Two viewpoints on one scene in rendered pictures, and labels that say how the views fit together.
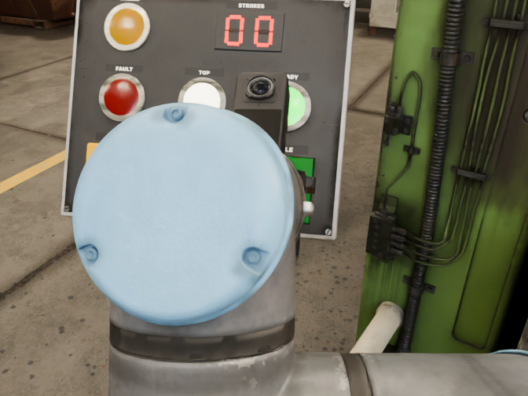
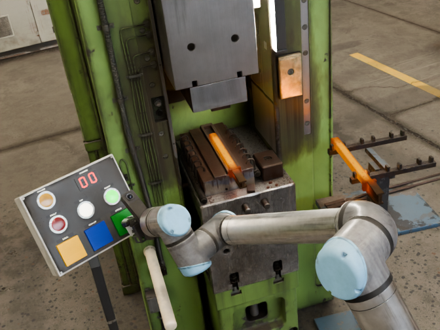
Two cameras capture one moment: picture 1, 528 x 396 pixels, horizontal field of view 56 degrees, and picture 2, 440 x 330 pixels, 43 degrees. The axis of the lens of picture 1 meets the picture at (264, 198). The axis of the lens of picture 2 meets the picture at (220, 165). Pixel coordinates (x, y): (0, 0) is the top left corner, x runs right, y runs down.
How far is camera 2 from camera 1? 1.42 m
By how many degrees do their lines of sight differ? 40
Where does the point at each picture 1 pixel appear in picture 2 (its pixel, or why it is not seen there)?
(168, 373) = (186, 240)
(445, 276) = not seen: hidden behind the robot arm
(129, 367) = (181, 244)
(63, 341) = not seen: outside the picture
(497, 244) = (174, 200)
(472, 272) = not seen: hidden behind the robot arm
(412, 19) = (114, 143)
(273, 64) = (101, 186)
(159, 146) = (171, 213)
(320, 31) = (108, 168)
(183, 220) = (179, 219)
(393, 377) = (206, 226)
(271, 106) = (136, 199)
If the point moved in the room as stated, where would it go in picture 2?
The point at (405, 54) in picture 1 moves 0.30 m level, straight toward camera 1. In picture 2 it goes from (116, 154) to (154, 187)
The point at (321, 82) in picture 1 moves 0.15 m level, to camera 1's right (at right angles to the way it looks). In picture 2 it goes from (117, 183) to (148, 163)
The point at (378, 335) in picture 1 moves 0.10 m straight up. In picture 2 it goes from (154, 259) to (150, 240)
